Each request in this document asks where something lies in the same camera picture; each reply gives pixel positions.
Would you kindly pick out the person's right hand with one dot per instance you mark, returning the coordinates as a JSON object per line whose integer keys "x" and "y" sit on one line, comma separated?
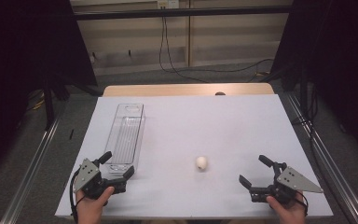
{"x": 289, "y": 213}

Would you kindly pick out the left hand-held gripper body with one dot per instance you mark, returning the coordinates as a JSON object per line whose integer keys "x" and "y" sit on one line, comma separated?
{"x": 90, "y": 182}

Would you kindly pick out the white table mat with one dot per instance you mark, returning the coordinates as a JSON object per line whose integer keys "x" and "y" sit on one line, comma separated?
{"x": 214, "y": 130}

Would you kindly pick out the black curtain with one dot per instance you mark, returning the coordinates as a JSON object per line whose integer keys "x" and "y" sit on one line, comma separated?
{"x": 338, "y": 62}
{"x": 18, "y": 62}

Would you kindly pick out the small black floor object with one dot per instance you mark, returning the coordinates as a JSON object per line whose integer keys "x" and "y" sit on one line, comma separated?
{"x": 71, "y": 133}

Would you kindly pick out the white wall outlet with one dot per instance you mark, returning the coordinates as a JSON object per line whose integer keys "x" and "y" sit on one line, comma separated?
{"x": 168, "y": 3}

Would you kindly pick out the white egg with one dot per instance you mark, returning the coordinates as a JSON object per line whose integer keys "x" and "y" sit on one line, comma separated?
{"x": 201, "y": 162}

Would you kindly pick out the person's left hand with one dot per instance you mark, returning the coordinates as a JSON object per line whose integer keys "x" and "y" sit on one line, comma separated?
{"x": 90, "y": 208}

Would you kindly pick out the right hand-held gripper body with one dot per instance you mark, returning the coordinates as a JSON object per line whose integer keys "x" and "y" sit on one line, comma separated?
{"x": 287, "y": 183}

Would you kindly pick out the black metal stand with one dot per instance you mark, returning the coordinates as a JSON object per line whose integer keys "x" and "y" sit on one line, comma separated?
{"x": 48, "y": 102}

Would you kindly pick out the metal floor rail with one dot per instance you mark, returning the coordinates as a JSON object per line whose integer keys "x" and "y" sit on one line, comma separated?
{"x": 332, "y": 161}
{"x": 28, "y": 177}

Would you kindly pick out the black horizontal bar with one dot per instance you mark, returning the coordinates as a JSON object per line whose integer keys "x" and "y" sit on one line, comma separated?
{"x": 180, "y": 13}

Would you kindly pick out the clear plastic container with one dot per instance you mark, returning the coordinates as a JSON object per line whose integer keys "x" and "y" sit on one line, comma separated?
{"x": 126, "y": 137}

